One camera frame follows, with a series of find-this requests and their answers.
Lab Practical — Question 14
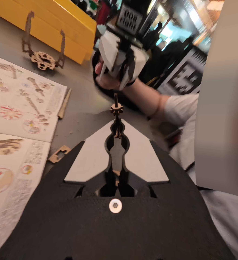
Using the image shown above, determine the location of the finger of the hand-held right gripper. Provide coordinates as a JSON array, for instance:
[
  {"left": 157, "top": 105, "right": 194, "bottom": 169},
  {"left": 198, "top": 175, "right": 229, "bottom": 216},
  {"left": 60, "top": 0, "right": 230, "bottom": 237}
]
[
  {"left": 99, "top": 32, "right": 120, "bottom": 77},
  {"left": 122, "top": 45, "right": 150, "bottom": 82}
]

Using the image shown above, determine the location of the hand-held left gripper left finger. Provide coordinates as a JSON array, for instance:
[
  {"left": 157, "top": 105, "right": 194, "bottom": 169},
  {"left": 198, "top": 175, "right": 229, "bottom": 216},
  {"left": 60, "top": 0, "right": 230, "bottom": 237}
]
[{"left": 64, "top": 119, "right": 116, "bottom": 183}]

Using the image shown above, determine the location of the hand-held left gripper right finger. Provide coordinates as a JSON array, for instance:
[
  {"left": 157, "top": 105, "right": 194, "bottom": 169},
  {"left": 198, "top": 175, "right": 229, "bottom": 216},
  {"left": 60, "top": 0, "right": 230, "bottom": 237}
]
[{"left": 121, "top": 119, "right": 169, "bottom": 183}]

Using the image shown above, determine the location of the wooden axle with gears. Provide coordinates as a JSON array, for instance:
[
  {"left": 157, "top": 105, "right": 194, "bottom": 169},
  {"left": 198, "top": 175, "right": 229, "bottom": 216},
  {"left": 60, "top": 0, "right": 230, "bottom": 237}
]
[{"left": 110, "top": 93, "right": 124, "bottom": 139}]

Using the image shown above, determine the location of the person's right hand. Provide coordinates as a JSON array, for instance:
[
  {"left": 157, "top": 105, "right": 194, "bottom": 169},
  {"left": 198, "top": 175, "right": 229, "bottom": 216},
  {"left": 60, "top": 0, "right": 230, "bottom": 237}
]
[{"left": 95, "top": 57, "right": 124, "bottom": 91}]

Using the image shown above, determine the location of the small wooden offcut piece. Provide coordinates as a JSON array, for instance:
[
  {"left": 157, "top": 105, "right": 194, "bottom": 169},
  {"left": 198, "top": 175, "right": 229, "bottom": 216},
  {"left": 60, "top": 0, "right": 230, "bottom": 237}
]
[{"left": 48, "top": 145, "right": 71, "bottom": 164}]

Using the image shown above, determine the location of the black white pattern poster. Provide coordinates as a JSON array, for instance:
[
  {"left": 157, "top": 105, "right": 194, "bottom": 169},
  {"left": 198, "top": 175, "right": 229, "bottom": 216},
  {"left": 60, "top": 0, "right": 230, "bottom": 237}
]
[{"left": 157, "top": 46, "right": 204, "bottom": 96}]

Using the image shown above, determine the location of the thin wooden stick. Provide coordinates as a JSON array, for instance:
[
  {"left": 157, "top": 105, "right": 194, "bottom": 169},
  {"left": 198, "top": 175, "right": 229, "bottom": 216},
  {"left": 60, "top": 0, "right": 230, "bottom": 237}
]
[{"left": 58, "top": 88, "right": 72, "bottom": 119}]

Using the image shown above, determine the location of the yellow box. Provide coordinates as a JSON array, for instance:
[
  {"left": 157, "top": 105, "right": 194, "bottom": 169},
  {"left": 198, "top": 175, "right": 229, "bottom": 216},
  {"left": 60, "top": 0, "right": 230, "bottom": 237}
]
[{"left": 0, "top": 0, "right": 97, "bottom": 65}]

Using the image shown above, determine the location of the wooden disc assembly with arms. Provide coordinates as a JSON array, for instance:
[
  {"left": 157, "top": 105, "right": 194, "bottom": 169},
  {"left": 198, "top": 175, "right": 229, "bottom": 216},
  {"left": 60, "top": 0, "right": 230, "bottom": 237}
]
[{"left": 22, "top": 11, "right": 66, "bottom": 70}]

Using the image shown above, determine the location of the illustrated instruction booklet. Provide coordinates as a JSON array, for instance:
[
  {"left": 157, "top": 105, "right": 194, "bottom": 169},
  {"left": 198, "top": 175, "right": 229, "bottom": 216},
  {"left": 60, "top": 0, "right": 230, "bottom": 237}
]
[{"left": 0, "top": 53, "right": 67, "bottom": 250}]

